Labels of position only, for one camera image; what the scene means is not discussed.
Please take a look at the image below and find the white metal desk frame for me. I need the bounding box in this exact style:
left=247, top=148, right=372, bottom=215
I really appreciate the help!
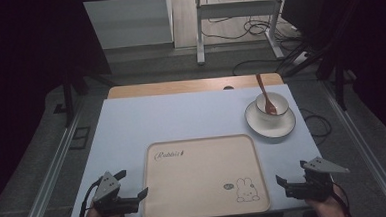
left=192, top=0, right=294, bottom=67

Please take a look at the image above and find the person's right hand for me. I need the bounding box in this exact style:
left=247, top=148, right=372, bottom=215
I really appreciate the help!
left=304, top=184, right=348, bottom=217

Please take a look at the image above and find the black cable tangle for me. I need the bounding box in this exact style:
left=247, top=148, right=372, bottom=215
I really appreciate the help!
left=199, top=13, right=305, bottom=48

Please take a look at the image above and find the aluminium rail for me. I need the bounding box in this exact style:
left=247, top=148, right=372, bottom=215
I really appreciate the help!
left=11, top=96, right=92, bottom=217
left=319, top=77, right=386, bottom=217

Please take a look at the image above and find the white saucer with dark rim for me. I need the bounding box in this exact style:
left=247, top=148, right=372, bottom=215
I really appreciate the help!
left=244, top=97, right=298, bottom=141

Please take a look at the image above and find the black floor cable loop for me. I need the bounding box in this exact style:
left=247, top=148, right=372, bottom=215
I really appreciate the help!
left=299, top=105, right=334, bottom=140

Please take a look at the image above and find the long black floor cable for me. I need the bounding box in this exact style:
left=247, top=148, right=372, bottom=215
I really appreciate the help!
left=231, top=56, right=295, bottom=77

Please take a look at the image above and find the black metal stand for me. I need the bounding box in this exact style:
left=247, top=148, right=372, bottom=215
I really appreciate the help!
left=279, top=36, right=359, bottom=116
left=59, top=67, right=118, bottom=128

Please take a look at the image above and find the brown wooden spoon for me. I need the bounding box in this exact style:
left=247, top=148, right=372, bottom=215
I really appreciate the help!
left=255, top=72, right=278, bottom=117

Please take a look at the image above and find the white cup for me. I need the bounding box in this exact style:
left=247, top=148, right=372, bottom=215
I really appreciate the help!
left=254, top=90, right=291, bottom=123

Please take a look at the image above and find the white panel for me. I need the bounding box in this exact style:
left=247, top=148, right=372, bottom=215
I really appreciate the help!
left=82, top=0, right=176, bottom=51

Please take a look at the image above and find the beige tray with rabbit print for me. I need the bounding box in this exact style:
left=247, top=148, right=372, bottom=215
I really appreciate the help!
left=138, top=133, right=273, bottom=217

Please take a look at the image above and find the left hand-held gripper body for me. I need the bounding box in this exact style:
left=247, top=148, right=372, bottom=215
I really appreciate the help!
left=90, top=169, right=141, bottom=217

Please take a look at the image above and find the wooden table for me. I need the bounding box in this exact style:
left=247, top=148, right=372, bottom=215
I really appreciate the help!
left=106, top=72, right=285, bottom=100

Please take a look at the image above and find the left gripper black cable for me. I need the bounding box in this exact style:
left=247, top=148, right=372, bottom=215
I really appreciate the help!
left=76, top=178, right=105, bottom=217

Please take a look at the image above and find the white power strip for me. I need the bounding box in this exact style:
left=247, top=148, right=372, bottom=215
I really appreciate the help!
left=291, top=50, right=311, bottom=66

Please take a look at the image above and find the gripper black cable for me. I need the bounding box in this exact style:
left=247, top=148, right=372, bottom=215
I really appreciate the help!
left=329, top=179, right=353, bottom=217
left=76, top=178, right=105, bottom=217

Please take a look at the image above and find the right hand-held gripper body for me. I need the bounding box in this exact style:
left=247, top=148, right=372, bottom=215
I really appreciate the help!
left=283, top=154, right=352, bottom=205

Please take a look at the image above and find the black floor frame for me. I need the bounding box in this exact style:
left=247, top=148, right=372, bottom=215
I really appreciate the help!
left=67, top=126, right=93, bottom=151

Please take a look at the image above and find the pale blue table sheet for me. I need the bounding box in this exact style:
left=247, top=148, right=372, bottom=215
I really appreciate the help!
left=61, top=82, right=327, bottom=217

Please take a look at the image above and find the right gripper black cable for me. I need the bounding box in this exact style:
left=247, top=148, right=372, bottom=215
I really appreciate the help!
left=329, top=179, right=353, bottom=217

